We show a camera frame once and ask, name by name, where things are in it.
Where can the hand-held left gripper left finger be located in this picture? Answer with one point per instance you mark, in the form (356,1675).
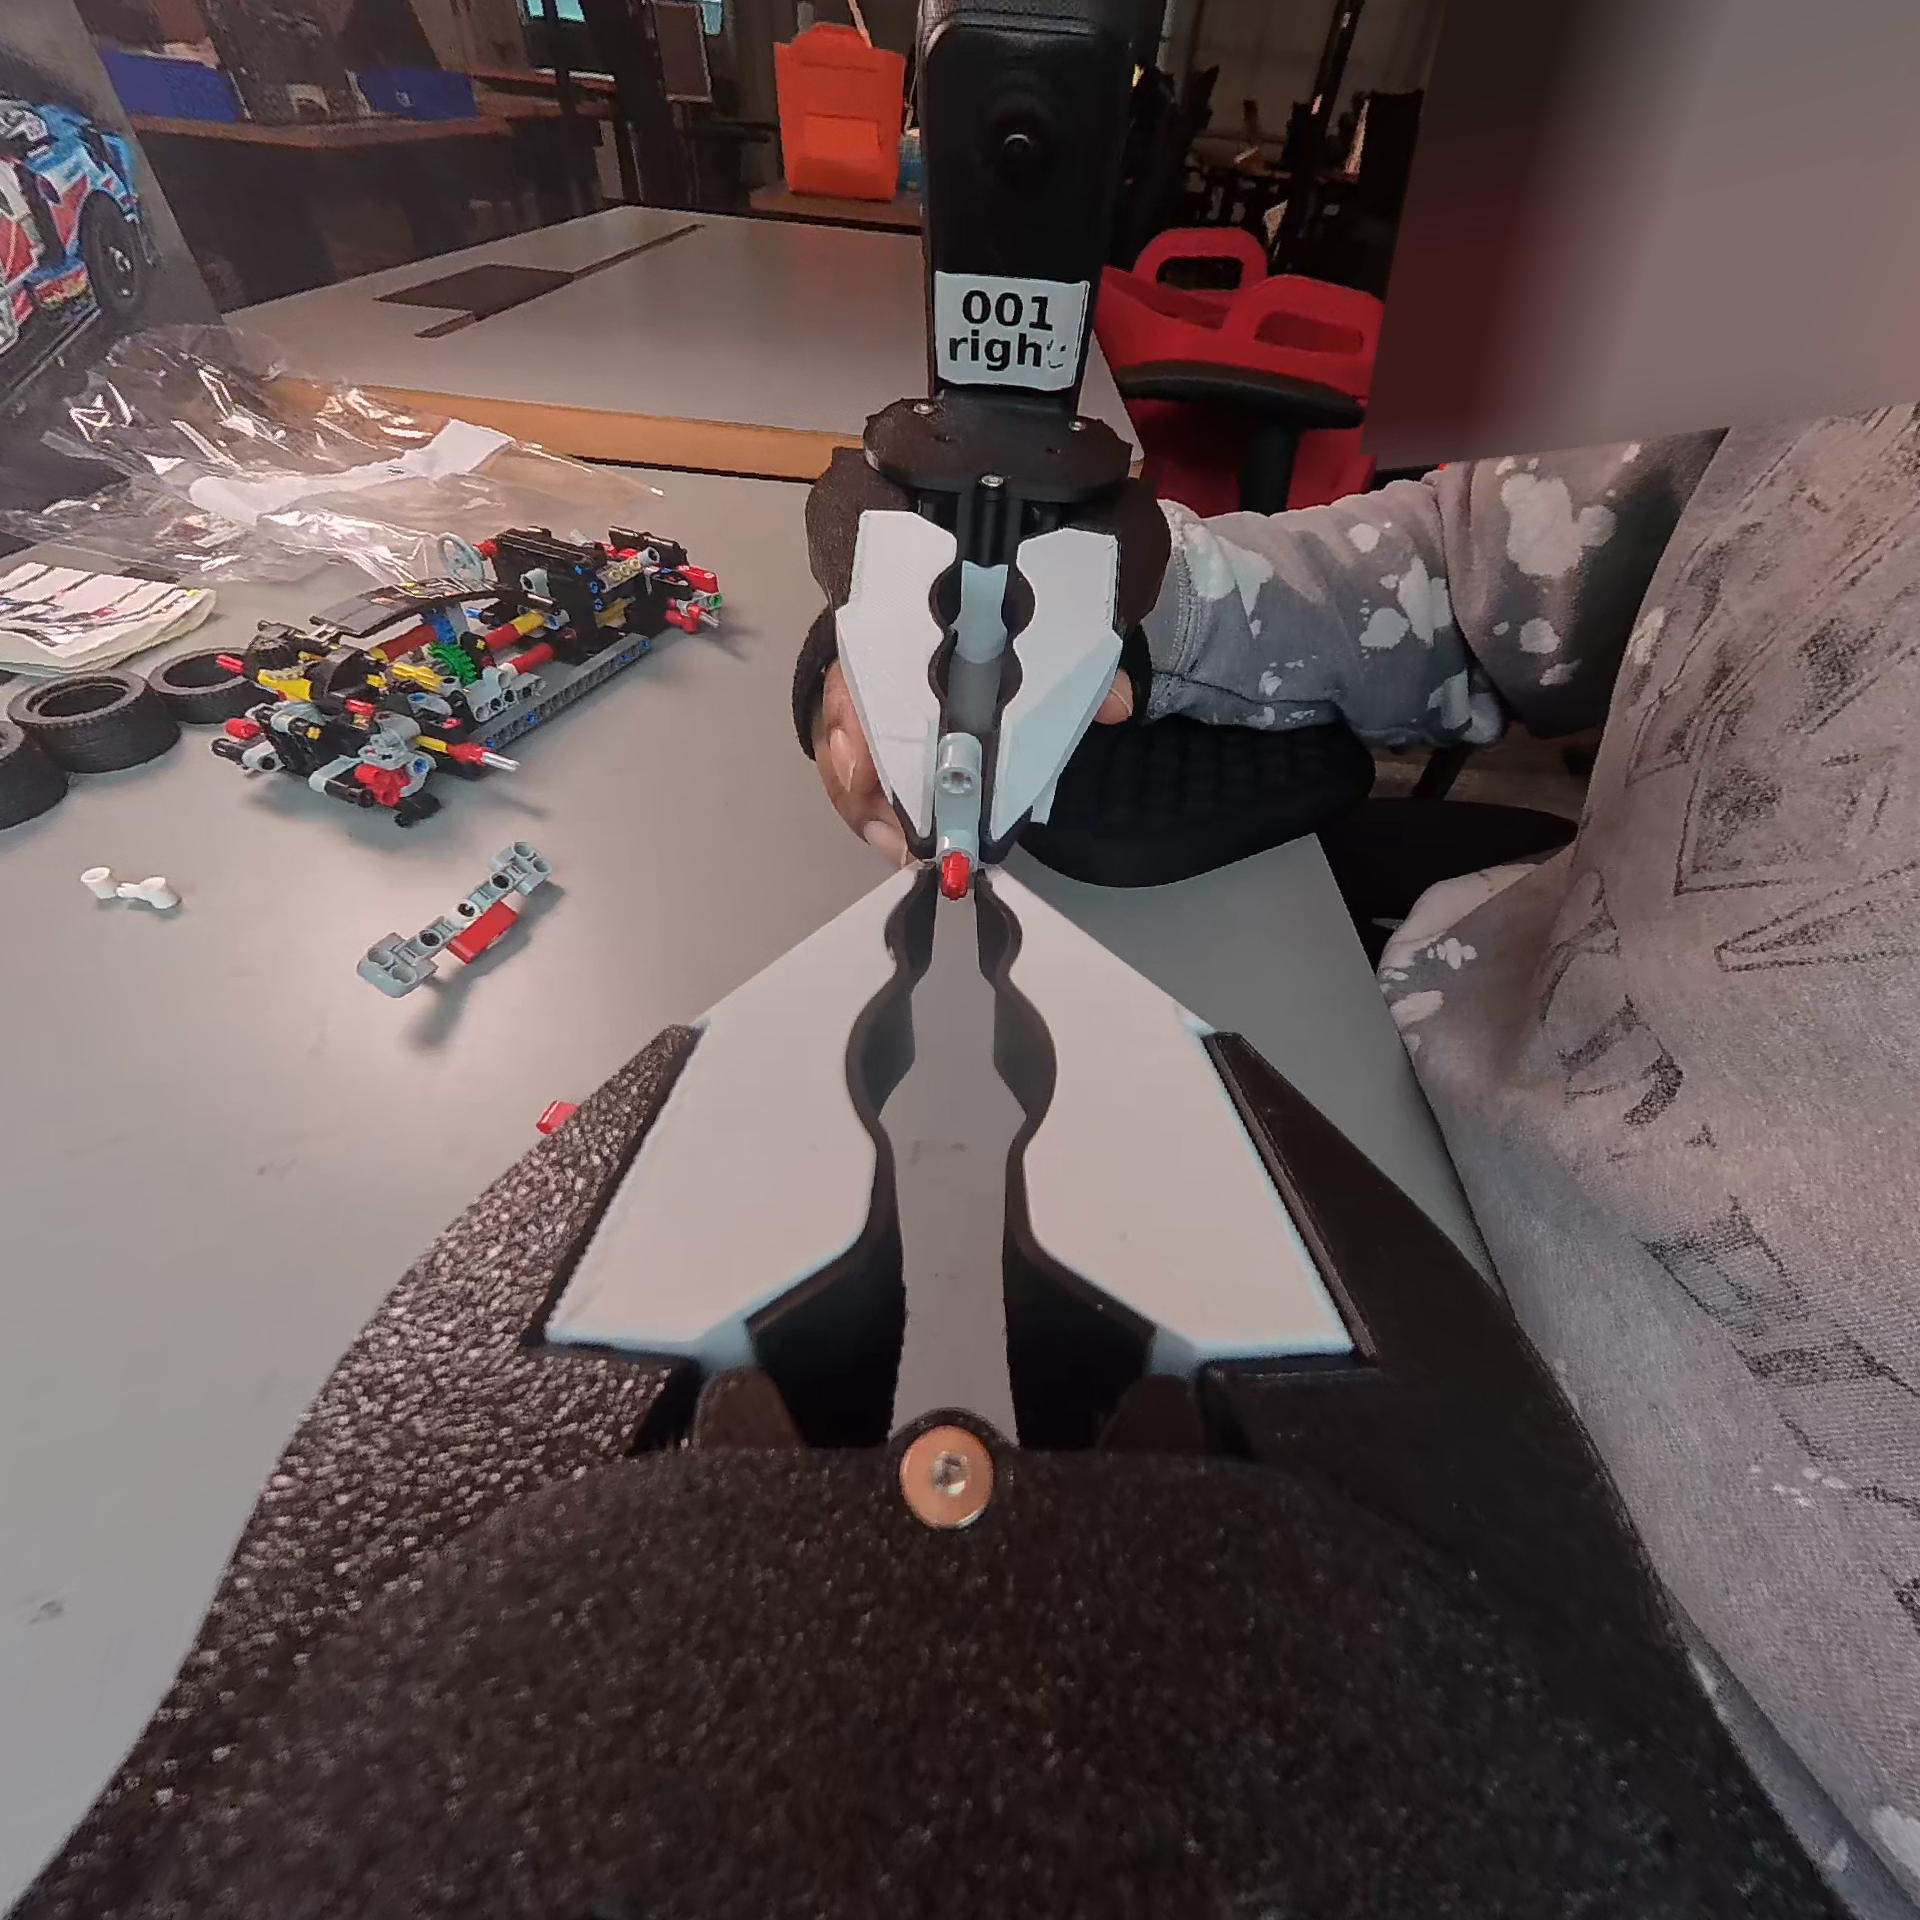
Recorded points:
(721,1200)

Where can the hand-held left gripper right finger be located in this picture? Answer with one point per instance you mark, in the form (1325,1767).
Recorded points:
(1185,1200)

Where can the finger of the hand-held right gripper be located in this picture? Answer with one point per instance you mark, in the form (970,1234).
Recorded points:
(884,644)
(1072,644)

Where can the grey connector piece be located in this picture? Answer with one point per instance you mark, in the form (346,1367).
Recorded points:
(955,769)

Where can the red small pin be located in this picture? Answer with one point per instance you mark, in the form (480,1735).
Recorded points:
(953,876)

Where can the person's right forearm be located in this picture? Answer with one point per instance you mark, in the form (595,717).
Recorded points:
(1349,600)

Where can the grey desk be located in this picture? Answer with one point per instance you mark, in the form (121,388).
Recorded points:
(299,1200)

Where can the person's right hand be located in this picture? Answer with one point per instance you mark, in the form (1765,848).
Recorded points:
(856,779)

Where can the orange plastic bin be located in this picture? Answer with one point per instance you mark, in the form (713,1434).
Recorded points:
(840,112)

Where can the black office chair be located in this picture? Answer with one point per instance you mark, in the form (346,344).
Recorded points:
(1201,810)

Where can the red office chair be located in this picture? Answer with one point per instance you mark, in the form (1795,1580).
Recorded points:
(1259,338)

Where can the wood-edged grey table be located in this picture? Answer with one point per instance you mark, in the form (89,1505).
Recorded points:
(674,329)

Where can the grey red beam assembly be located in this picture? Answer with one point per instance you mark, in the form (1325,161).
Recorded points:
(457,921)

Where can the toy car chassis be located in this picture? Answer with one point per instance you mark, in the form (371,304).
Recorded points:
(493,660)

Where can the person's grey patterned sweatshirt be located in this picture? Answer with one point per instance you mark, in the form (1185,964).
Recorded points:
(1724,1049)

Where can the clear plastic bags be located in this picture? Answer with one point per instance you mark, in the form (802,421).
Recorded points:
(299,451)

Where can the white small part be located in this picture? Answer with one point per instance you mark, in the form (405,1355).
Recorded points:
(132,891)

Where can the black toy tire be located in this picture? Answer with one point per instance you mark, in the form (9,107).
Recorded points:
(197,685)
(75,723)
(27,778)

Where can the sticker sheet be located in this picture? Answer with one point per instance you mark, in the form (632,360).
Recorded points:
(89,616)

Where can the toy car set box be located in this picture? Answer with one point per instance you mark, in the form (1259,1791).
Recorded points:
(75,225)

